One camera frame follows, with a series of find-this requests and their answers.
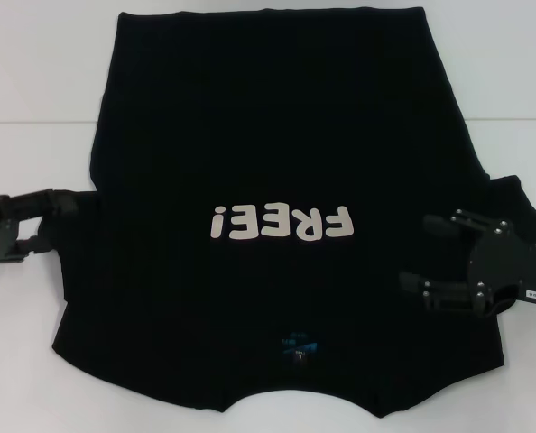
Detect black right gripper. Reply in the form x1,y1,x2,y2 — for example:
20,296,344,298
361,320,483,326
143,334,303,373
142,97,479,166
397,208,536,318

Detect black shirt with FREE print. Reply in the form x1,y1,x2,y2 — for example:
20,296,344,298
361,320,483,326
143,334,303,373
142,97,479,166
51,6,536,410

